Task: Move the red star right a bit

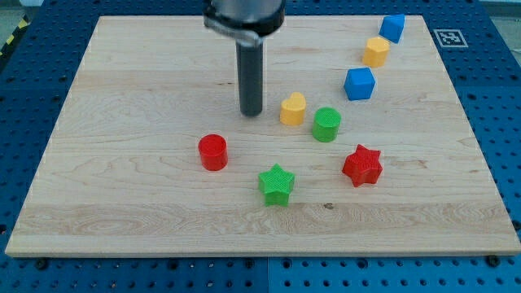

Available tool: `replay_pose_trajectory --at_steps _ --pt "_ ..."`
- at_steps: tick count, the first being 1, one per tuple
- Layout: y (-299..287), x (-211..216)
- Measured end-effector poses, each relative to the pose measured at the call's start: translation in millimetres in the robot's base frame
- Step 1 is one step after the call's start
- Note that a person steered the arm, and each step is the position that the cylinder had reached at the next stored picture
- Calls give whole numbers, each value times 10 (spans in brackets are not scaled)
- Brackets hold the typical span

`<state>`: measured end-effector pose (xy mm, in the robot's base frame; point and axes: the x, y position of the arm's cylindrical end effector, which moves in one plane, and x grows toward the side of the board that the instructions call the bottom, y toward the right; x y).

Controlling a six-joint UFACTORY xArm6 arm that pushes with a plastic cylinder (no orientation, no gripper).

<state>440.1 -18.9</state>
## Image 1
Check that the green cylinder block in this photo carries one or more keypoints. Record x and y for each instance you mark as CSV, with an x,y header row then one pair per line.
x,y
326,124

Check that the red cylinder block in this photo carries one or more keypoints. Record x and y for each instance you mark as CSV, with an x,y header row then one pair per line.
x,y
213,152

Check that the green star block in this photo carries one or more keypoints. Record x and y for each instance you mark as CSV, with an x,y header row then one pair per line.
x,y
276,185

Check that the yellow hexagon block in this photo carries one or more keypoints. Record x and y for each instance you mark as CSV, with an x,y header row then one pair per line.
x,y
376,51

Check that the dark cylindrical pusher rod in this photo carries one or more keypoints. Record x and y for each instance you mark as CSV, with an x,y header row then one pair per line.
x,y
250,79

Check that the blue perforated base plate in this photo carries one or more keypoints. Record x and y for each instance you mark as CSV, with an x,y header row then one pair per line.
x,y
43,62

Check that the wooden board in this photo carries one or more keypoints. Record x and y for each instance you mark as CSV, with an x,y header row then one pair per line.
x,y
121,175

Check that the blue cube block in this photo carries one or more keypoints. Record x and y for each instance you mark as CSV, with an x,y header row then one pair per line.
x,y
359,84

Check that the white fiducial marker tag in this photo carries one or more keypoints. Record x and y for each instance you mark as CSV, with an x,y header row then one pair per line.
x,y
450,38

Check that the yellow heart block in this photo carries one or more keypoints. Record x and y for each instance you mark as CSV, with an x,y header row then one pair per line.
x,y
292,110

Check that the red star block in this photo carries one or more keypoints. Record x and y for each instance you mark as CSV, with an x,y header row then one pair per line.
x,y
363,166

